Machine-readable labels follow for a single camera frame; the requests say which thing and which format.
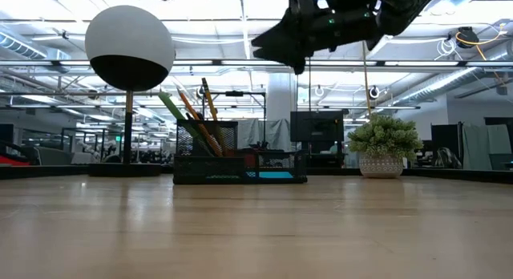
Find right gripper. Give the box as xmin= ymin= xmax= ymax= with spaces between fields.
xmin=251 ymin=6 xmax=380 ymax=75

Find yellow pencil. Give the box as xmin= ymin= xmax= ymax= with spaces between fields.
xmin=200 ymin=77 xmax=229 ymax=156

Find orange pencil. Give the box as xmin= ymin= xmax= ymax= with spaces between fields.
xmin=176 ymin=87 xmax=224 ymax=158

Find green handled scissors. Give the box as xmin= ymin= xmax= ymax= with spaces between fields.
xmin=157 ymin=91 xmax=213 ymax=156

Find blue sticky note pad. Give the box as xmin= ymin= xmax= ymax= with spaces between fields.
xmin=244 ymin=171 xmax=295 ymax=180

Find black mesh desk organizer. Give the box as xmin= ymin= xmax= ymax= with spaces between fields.
xmin=172 ymin=118 xmax=309 ymax=185

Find black monitor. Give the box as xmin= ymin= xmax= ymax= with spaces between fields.
xmin=289 ymin=110 xmax=345 ymax=144

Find grey draped cloth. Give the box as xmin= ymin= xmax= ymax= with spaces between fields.
xmin=246 ymin=118 xmax=292 ymax=152

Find green plant in white pot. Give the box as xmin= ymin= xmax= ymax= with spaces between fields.
xmin=346 ymin=113 xmax=424 ymax=180

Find white globe table lamp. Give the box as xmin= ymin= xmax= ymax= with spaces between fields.
xmin=84 ymin=5 xmax=176 ymax=178

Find grey fabric partition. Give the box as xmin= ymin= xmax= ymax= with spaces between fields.
xmin=463 ymin=124 xmax=512 ymax=171

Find black metal camera rig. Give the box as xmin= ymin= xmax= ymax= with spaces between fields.
xmin=201 ymin=90 xmax=267 ymax=144

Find yellow hanging cable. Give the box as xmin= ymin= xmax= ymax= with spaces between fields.
xmin=362 ymin=40 xmax=374 ymax=119

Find black ceiling cable reel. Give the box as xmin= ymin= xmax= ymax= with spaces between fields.
xmin=455 ymin=26 xmax=481 ymax=50

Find black aluminium table frame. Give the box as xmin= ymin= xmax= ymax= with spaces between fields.
xmin=0 ymin=164 xmax=513 ymax=185

